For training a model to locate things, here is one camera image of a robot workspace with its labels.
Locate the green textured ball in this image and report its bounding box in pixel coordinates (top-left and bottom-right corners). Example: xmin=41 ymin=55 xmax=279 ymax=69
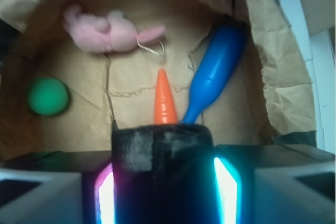
xmin=27 ymin=78 xmax=70 ymax=116

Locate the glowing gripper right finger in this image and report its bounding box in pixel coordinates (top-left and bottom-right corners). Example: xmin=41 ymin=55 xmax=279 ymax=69
xmin=214 ymin=144 xmax=335 ymax=223

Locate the brown paper bag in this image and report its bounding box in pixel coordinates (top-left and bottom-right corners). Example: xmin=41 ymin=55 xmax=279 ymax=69
xmin=1 ymin=0 xmax=317 ymax=159

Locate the blue plastic bottle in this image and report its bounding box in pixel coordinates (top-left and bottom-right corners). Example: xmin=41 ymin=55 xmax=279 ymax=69
xmin=182 ymin=26 xmax=247 ymax=124

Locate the white plastic bin lid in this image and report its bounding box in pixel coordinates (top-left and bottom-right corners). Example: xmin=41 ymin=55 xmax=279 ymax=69
xmin=279 ymin=0 xmax=335 ymax=154

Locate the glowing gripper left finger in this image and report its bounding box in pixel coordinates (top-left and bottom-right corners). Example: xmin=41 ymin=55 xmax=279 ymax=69
xmin=1 ymin=151 xmax=111 ymax=223

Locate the orange plastic carrot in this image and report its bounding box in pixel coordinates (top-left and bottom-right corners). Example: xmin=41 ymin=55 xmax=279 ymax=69
xmin=154 ymin=69 xmax=178 ymax=124

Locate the pink plush bunny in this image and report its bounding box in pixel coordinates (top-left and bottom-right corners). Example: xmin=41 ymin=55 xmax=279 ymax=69
xmin=62 ymin=4 xmax=166 ymax=54

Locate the black taped box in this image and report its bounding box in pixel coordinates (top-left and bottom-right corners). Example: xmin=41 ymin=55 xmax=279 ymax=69
xmin=112 ymin=124 xmax=219 ymax=223

